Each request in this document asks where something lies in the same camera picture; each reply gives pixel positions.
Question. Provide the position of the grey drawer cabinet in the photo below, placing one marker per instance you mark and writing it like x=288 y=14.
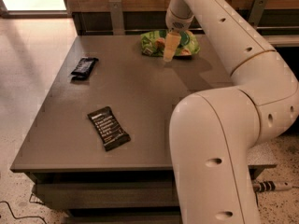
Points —
x=62 y=146

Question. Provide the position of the left metal bracket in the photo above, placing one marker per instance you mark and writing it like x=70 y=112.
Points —
x=116 y=15

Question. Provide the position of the upper grey drawer front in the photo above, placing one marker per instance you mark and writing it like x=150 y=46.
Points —
x=66 y=196

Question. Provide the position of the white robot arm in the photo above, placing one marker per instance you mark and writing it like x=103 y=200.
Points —
x=212 y=131

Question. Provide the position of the grey drawer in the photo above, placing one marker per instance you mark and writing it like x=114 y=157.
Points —
x=66 y=196
x=122 y=219

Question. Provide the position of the right metal bracket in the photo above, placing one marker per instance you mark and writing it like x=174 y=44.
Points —
x=256 y=12

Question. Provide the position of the black snack bar far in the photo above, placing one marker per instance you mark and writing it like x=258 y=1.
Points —
x=84 y=68

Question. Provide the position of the black snack bar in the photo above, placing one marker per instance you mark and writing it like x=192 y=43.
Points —
x=84 y=68
x=110 y=131

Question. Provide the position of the white striped power plug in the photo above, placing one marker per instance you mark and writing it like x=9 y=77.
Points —
x=271 y=186

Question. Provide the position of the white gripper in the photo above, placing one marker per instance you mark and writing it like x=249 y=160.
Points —
x=177 y=24

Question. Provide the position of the green rice chip bag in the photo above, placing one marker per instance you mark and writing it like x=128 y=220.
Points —
x=152 y=44

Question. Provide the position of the lower grey drawer front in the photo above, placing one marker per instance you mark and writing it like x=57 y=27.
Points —
x=122 y=219

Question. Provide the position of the black snack bar near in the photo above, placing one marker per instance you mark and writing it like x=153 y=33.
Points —
x=110 y=131

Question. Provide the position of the metal bracket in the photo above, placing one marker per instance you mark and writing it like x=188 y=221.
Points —
x=256 y=12
x=116 y=15

